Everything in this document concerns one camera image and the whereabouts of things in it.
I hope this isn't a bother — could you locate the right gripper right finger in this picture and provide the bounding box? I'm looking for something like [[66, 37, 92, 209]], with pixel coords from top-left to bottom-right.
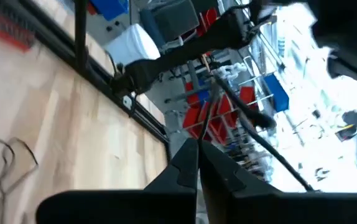
[[199, 139, 357, 224]]

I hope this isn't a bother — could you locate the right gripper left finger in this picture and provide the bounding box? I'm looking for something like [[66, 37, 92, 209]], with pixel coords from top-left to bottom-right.
[[35, 137, 200, 224]]

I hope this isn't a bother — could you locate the thin black cord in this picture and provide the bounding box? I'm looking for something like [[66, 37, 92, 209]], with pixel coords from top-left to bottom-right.
[[0, 74, 315, 224]]

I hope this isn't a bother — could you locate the blue storage bin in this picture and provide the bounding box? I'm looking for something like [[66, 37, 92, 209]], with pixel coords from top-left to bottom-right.
[[263, 73, 290, 113]]

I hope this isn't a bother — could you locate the red storage bin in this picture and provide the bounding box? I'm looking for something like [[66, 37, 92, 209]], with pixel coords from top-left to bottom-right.
[[239, 86, 257, 110], [182, 106, 202, 132], [216, 93, 239, 129]]

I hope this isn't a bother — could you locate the white cylindrical bin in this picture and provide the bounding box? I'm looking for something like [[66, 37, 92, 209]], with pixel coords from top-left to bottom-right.
[[104, 23, 162, 67]]

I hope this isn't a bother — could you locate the dark grey container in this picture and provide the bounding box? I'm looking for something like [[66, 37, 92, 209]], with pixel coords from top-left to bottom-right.
[[139, 0, 200, 48]]

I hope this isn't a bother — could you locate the red screw bit box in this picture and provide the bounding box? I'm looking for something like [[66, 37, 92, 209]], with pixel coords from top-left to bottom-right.
[[0, 9, 37, 53]]

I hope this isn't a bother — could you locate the black ceiling cable reel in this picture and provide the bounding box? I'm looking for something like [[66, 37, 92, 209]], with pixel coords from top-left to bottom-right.
[[335, 124, 357, 142], [341, 110, 357, 126]]

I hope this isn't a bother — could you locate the black aluminium table frame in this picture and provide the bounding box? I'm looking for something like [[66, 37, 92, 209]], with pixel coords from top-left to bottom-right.
[[0, 0, 170, 144]]

